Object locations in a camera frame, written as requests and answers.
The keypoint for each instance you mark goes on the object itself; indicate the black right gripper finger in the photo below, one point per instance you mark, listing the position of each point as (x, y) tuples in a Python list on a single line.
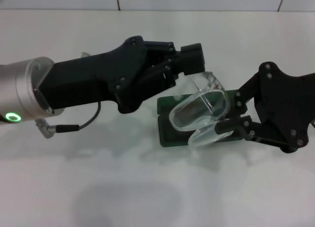
[(246, 127), (248, 94)]

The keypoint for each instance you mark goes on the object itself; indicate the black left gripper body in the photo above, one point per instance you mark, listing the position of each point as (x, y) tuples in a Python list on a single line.
[(93, 81)]

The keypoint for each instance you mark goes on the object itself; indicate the green glasses case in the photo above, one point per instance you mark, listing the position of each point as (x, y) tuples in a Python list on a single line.
[(163, 136)]

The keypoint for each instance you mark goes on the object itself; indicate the clear white glasses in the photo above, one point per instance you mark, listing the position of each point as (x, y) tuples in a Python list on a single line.
[(197, 111)]

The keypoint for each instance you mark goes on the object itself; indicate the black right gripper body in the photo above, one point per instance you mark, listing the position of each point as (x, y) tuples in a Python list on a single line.
[(285, 106)]

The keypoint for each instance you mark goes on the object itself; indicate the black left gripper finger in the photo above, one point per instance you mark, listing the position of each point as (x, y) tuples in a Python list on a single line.
[(192, 52), (194, 67)]

